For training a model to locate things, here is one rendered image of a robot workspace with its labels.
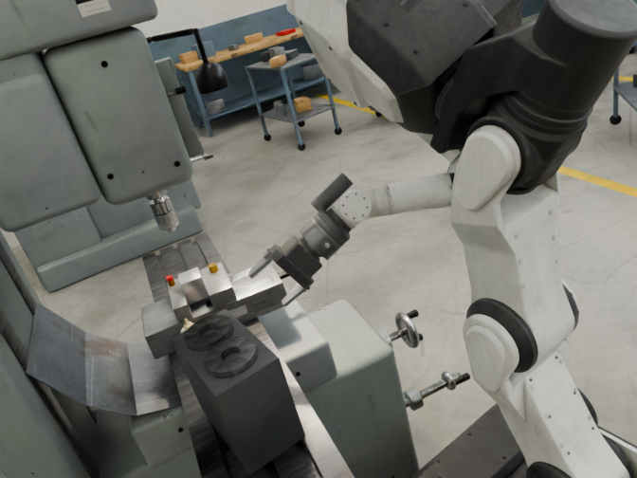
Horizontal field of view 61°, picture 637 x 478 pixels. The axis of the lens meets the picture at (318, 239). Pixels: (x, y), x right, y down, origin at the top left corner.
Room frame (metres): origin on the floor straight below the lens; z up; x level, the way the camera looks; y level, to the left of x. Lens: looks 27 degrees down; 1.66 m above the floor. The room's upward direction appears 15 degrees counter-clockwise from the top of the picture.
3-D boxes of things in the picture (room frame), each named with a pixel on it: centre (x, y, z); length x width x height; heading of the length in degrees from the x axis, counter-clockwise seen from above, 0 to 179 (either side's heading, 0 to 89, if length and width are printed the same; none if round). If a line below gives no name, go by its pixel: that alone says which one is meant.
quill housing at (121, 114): (1.18, 0.33, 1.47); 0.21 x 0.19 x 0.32; 16
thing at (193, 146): (1.21, 0.22, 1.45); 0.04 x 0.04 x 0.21; 16
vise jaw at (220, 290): (1.20, 0.27, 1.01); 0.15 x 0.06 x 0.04; 14
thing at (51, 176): (1.13, 0.51, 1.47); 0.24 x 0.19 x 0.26; 16
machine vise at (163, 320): (1.20, 0.30, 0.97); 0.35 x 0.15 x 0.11; 104
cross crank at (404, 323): (1.32, -0.15, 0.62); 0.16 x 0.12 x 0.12; 106
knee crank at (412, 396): (1.19, -0.22, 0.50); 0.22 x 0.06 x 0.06; 106
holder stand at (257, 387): (0.80, 0.22, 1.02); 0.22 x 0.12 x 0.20; 27
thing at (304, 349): (1.18, 0.33, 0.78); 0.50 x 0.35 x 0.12; 106
